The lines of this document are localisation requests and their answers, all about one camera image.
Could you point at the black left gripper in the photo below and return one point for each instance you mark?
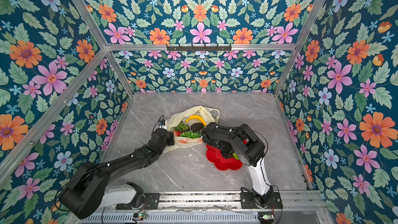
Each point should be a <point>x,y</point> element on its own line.
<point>170,136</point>

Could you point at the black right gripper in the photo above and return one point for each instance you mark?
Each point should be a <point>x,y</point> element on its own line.
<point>229,154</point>

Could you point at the green fake lime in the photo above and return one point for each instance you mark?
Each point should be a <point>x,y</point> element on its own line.
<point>182,127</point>

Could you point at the red flower-shaped plate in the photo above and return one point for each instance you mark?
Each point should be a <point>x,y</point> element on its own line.
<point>214,156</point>

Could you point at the cream plastic bag with fruit print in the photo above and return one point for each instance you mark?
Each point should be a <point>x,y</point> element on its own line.
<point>207,113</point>

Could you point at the dark fake avocado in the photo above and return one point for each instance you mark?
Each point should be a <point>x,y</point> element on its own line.
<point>197,127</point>

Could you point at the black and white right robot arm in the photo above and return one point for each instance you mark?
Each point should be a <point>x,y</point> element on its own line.
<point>243,143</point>

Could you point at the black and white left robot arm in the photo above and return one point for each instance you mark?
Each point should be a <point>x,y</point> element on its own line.
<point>85,192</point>

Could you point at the green fake grape bunch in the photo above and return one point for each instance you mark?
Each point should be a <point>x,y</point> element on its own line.
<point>191,134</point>

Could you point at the yellow fake banana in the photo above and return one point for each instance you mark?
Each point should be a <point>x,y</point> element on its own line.
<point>198,118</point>

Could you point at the small green circuit board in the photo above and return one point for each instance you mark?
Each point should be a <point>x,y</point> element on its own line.
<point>139,217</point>

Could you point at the right small circuit board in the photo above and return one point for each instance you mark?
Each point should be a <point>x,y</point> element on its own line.
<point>266,218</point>

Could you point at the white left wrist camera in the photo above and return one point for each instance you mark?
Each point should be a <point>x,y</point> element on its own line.
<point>162,124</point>

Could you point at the aluminium front frame rail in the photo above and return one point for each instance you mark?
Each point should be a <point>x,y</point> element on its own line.
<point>293,200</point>

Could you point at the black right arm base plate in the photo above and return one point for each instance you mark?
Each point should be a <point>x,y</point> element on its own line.
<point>252,200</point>

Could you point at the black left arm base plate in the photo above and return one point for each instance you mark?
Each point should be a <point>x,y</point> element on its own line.
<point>140,200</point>

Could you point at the black hook rail on wall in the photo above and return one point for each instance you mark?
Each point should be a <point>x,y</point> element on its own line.
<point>194,48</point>

